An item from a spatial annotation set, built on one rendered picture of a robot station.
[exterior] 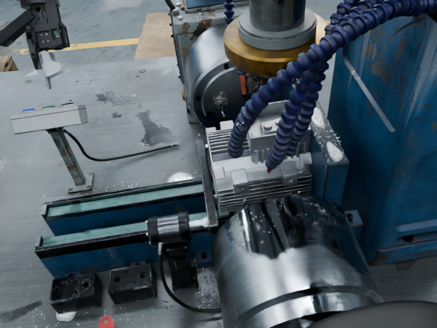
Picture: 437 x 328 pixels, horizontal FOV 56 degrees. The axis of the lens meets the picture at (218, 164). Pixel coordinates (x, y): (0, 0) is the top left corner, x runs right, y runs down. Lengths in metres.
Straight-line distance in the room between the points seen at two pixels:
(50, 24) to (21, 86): 0.74
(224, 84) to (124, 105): 0.58
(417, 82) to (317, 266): 0.31
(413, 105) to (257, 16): 0.28
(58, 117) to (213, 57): 0.41
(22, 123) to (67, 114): 0.11
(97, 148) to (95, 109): 0.21
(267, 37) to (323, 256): 0.34
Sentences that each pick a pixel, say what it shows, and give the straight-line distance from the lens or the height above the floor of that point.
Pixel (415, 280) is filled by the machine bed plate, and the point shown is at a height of 0.80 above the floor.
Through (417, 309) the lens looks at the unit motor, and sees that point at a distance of 0.37.
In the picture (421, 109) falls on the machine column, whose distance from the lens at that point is 0.70.
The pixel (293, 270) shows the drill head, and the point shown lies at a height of 1.16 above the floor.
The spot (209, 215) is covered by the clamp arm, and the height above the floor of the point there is 1.03.
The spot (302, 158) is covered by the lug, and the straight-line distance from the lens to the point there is 0.84.
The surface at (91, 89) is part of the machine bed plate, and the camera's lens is 1.66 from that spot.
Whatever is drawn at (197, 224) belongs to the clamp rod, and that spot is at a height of 1.02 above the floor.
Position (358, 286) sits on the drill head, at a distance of 0.62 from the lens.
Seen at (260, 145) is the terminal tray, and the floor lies 1.12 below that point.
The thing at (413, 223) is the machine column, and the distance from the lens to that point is 0.97.
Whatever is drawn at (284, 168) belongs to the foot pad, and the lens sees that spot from 0.83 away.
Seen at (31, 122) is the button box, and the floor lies 1.06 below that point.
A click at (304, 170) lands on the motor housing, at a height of 1.05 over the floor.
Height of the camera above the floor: 1.68
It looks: 46 degrees down
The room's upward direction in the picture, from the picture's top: 7 degrees counter-clockwise
